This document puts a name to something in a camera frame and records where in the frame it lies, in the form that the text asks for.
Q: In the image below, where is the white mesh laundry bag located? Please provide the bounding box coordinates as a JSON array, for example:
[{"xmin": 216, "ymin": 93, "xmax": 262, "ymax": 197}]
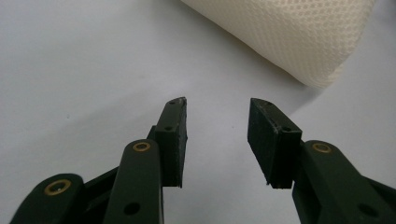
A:
[{"xmin": 179, "ymin": 0, "xmax": 377, "ymax": 89}]

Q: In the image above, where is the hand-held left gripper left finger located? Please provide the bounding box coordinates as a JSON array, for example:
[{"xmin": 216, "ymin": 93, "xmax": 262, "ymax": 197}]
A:
[{"xmin": 147, "ymin": 96, "xmax": 189, "ymax": 189}]

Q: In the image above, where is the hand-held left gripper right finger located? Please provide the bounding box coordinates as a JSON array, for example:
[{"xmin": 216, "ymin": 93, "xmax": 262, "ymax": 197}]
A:
[{"xmin": 247, "ymin": 97, "xmax": 305, "ymax": 189}]

